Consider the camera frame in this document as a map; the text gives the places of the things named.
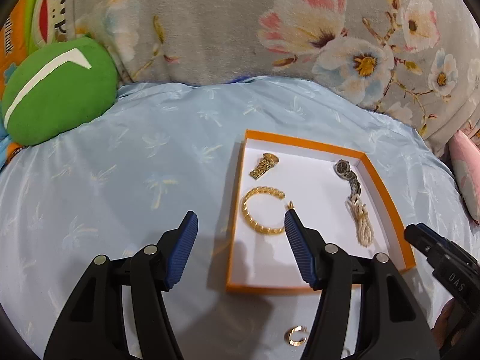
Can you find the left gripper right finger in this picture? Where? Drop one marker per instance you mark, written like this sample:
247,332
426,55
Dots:
391,322

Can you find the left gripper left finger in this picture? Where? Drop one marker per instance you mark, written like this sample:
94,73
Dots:
91,325

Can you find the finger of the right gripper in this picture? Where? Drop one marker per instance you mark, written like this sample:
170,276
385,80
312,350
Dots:
428,242

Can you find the gold hoop earring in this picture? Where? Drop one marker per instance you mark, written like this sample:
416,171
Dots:
296,336

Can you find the silver wristwatch blue dial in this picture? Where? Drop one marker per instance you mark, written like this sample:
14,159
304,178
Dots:
343,170

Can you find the small gold wristwatch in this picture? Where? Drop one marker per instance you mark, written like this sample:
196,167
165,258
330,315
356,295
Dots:
267,162

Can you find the person's right hand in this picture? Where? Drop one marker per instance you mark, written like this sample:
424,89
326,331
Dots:
439,330

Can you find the pink cartoon pillow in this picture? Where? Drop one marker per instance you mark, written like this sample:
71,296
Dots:
465,161

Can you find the orange cardboard box tray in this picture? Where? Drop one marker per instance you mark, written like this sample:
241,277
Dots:
304,177

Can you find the light blue palm bedsheet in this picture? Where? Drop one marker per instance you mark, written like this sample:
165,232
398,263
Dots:
114,185

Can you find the grey floral blanket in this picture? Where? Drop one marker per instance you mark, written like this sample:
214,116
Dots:
414,60

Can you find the green plush pillow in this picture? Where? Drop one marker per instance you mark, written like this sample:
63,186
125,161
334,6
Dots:
57,88

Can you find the orange green cartoon sheet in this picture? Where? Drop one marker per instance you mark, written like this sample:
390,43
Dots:
29,26

